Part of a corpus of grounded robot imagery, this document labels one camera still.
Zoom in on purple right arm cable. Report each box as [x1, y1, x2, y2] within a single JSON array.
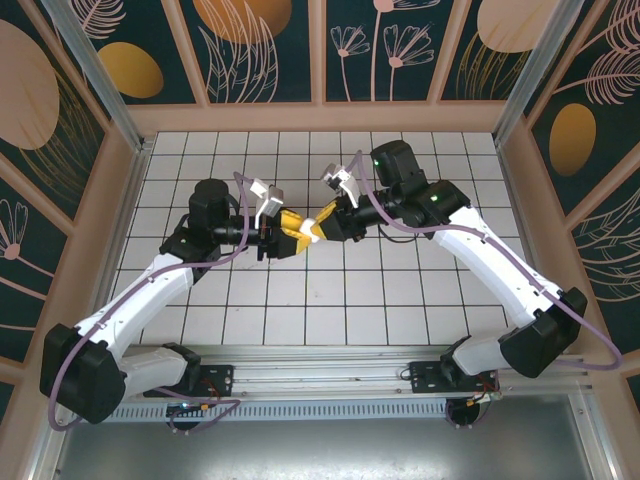
[[349, 149, 624, 374]]

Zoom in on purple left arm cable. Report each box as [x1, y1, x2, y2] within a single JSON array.
[[49, 172, 254, 434]]

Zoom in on aluminium corner post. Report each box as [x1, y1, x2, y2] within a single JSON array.
[[492, 0, 576, 147], [39, 0, 151, 154]]

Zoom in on grey metal sheet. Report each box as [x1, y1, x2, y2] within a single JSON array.
[[54, 394, 601, 480]]

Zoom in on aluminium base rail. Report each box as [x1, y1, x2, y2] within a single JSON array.
[[114, 344, 594, 401]]

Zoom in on perforated metal cable duct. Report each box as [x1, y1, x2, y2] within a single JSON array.
[[112, 398, 451, 422]]

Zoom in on red black power wires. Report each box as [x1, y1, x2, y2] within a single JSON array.
[[167, 382, 226, 419], [467, 372, 503, 407]]

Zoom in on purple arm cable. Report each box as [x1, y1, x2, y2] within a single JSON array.
[[349, 149, 624, 374], [49, 172, 254, 434]]

